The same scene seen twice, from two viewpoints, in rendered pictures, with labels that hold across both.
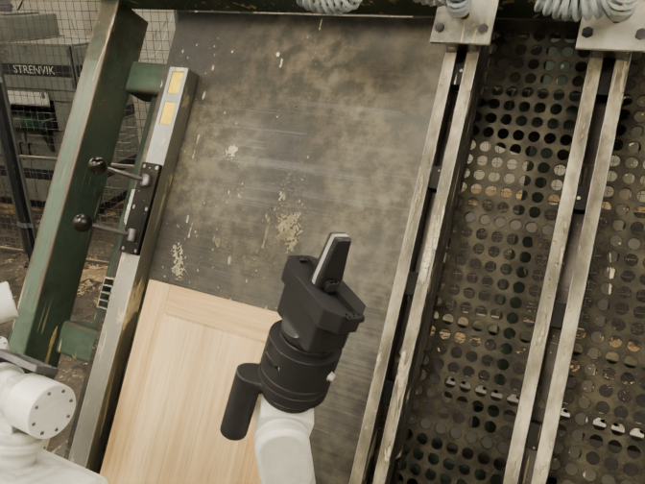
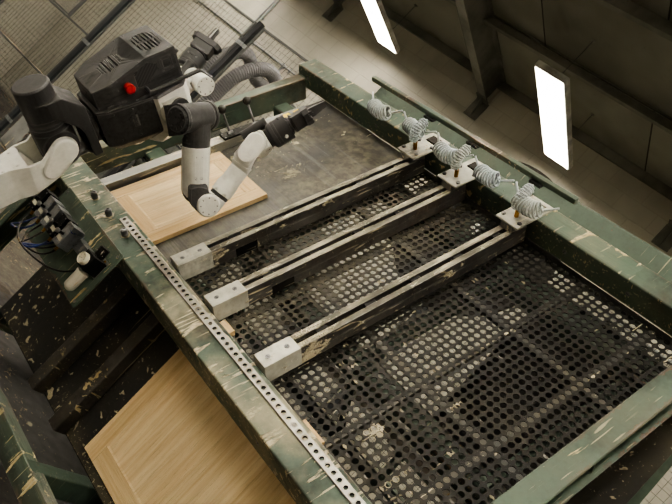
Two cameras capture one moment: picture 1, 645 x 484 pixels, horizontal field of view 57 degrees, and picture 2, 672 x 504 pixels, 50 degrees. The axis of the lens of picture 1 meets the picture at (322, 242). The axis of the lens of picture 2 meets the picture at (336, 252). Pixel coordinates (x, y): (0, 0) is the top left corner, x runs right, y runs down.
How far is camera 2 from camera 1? 1.99 m
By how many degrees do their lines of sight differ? 29
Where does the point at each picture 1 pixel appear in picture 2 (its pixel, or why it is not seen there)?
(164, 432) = (170, 190)
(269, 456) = (250, 139)
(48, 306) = not seen: hidden behind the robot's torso
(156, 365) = not seen: hidden behind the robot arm
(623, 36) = (453, 180)
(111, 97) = (266, 102)
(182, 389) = not seen: hidden behind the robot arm
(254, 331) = (244, 186)
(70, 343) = (155, 154)
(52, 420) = (203, 88)
